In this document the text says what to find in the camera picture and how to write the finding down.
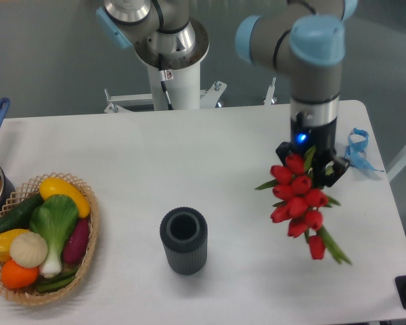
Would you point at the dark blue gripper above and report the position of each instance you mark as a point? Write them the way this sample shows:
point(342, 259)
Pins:
point(327, 166)

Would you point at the red tulip bouquet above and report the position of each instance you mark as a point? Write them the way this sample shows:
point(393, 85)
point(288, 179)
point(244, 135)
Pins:
point(301, 200)

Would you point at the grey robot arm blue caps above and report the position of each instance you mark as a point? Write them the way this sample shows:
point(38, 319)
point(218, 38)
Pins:
point(305, 42)

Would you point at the blue ribbon strip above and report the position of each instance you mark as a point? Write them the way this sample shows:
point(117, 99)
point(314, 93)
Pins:
point(358, 140)

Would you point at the dark grey ribbed vase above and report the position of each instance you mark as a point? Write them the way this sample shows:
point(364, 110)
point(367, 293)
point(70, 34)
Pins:
point(184, 236)

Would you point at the purple sweet potato toy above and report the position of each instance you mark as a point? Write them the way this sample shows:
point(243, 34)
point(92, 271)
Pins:
point(76, 245)

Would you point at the yellow squash toy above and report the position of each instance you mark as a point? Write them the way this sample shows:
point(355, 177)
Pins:
point(57, 186)

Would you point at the green bok choy toy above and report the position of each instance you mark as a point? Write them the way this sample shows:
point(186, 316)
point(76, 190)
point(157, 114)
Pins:
point(54, 221)

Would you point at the woven wicker basket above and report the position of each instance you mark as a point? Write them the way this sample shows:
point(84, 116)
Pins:
point(28, 296)

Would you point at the green bean pods toy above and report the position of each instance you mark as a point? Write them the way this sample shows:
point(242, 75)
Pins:
point(56, 283)

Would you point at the cream steamed bun toy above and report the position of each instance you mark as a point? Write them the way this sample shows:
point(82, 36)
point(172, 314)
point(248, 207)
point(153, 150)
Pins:
point(28, 250)

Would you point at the dark green cucumber toy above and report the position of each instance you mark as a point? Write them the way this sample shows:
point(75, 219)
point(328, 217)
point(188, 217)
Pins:
point(18, 217)

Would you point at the orange fruit toy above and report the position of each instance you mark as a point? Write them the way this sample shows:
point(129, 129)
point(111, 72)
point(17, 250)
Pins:
point(14, 276)

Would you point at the yellow bell pepper toy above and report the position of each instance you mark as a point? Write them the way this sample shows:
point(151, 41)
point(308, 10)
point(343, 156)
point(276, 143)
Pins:
point(6, 239)

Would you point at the white metal base frame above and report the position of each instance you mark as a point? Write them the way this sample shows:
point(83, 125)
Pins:
point(209, 98)

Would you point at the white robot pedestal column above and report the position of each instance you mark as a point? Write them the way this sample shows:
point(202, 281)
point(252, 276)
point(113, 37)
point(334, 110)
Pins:
point(173, 63)

